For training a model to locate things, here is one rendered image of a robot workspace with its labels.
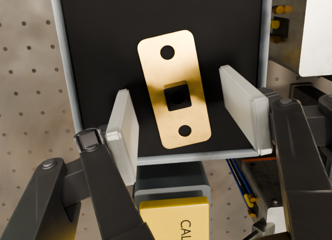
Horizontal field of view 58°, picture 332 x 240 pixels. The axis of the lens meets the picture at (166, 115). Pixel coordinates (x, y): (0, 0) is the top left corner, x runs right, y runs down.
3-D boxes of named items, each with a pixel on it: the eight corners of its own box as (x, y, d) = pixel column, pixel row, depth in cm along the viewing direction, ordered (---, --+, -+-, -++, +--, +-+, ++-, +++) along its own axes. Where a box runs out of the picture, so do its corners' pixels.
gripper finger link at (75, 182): (114, 197, 13) (48, 212, 13) (123, 143, 18) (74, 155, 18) (104, 169, 12) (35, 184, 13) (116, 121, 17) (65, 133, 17)
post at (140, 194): (175, 100, 71) (213, 245, 30) (143, 102, 70) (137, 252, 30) (174, 69, 68) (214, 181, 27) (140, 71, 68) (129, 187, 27)
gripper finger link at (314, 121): (285, 126, 12) (357, 110, 12) (246, 90, 17) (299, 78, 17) (287, 158, 13) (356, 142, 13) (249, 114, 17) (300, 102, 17)
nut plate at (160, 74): (211, 137, 23) (214, 144, 22) (163, 148, 23) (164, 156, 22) (190, 27, 20) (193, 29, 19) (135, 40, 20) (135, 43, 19)
